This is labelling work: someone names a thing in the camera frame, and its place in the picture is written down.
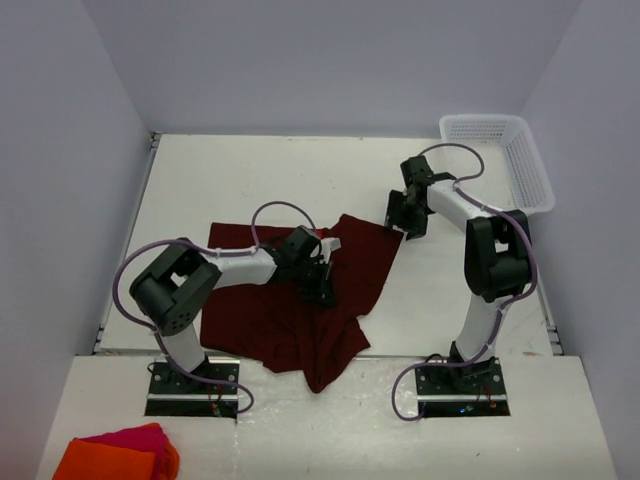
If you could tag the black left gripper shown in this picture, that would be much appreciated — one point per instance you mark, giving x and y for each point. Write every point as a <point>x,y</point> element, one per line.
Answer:
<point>321,293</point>

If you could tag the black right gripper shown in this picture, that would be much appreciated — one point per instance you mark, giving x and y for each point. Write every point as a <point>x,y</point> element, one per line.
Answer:
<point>396,218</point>

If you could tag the dark red t-shirt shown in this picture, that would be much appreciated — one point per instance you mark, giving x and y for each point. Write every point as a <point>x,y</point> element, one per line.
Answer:
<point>273,325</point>

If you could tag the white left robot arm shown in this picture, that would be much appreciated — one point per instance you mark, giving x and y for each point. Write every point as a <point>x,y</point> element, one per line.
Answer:
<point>175,287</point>

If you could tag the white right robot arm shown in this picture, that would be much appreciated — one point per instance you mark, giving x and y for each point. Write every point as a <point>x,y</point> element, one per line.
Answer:
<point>498,265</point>

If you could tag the white plastic basket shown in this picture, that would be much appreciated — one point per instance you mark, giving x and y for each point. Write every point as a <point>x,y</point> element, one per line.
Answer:
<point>514,176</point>

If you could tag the pink folded t-shirt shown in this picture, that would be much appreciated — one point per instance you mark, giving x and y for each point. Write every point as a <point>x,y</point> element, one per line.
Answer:
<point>145,438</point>

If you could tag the orange folded t-shirt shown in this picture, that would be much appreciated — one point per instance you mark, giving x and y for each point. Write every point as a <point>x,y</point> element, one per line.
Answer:
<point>84,460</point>

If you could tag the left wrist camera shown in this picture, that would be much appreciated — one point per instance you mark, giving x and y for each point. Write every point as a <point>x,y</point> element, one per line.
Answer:
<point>328,244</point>

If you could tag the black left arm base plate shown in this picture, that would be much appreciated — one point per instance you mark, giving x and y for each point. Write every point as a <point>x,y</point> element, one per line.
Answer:
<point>171,394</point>

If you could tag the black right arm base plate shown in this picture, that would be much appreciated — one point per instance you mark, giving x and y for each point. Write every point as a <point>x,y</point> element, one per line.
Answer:
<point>447,392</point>

